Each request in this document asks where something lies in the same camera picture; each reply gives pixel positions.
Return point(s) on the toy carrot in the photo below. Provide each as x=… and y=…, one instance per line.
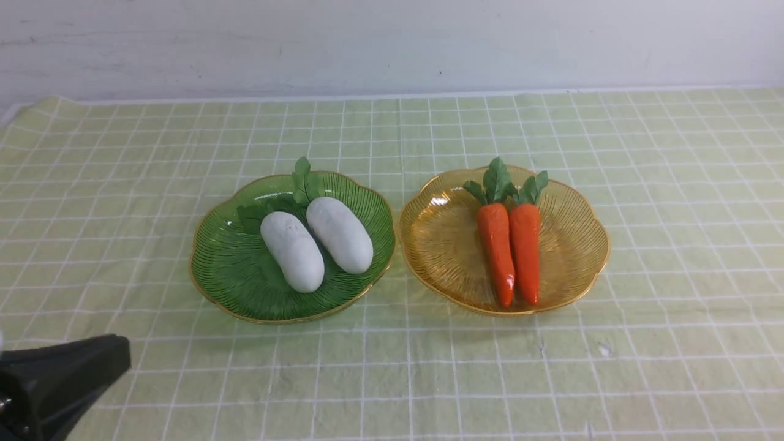
x=493, y=223
x=525, y=224

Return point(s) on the green ribbed plastic plate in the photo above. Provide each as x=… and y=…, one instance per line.
x=232, y=267

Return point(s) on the white toy radish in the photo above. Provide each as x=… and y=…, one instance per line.
x=334, y=223
x=288, y=240

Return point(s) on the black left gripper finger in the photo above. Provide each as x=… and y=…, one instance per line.
x=46, y=391

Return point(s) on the amber ribbed plastic plate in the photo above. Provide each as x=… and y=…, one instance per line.
x=441, y=245

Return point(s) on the green checkered tablecloth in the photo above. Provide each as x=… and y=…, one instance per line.
x=680, y=338

